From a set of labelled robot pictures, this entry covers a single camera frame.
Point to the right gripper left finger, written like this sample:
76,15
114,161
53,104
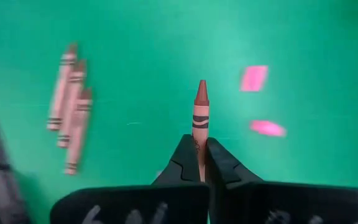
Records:
135,205

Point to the pink cap eraser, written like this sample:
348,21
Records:
267,128
253,78

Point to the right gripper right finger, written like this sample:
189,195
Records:
275,205

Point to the brown crayon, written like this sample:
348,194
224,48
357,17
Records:
79,130
62,87
201,109
71,105

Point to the green table mat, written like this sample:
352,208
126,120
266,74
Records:
151,46

